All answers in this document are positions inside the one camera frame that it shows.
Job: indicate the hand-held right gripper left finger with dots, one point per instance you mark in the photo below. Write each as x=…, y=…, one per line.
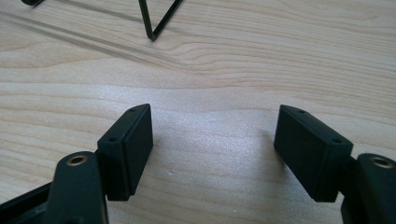
x=129, y=149

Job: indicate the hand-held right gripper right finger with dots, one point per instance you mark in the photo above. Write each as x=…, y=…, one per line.
x=311, y=152

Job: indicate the black round foot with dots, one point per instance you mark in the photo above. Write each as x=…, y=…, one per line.
x=32, y=2

